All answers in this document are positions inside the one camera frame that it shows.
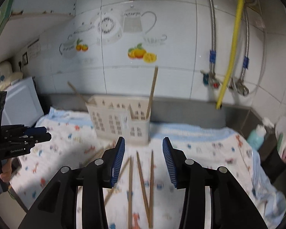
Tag wooden chopstick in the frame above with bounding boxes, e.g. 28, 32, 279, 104
128, 157, 133, 229
82, 144, 112, 167
67, 81, 88, 103
136, 152, 150, 222
149, 151, 154, 228
104, 157, 131, 206
146, 66, 158, 119

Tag person's left hand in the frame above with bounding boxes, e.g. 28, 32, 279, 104
0, 159, 12, 183

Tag white microwave oven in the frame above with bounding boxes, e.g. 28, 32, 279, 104
1, 77, 44, 127

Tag cartoon print white cloth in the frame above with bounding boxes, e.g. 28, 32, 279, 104
11, 108, 286, 228

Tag cream plastic utensil holder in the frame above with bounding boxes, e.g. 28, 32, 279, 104
86, 95, 150, 146

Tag teal soap bottle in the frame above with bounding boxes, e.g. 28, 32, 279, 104
246, 117, 274, 151

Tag black utensil cup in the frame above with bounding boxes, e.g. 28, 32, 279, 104
261, 145, 286, 184

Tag metal angle valve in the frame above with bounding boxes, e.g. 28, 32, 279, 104
230, 79, 250, 97

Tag wall power socket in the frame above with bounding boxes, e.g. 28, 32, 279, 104
22, 52, 28, 66

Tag red handle water valve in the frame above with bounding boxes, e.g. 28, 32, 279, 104
200, 70, 221, 90

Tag left braided metal hose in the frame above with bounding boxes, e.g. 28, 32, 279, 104
202, 0, 218, 77

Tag braided metal hose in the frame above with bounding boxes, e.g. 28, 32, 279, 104
230, 4, 268, 96
202, 0, 218, 77

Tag right braided metal hose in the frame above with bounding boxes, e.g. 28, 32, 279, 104
230, 4, 268, 96

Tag yellow gas hose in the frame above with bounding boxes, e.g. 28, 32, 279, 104
215, 0, 245, 110

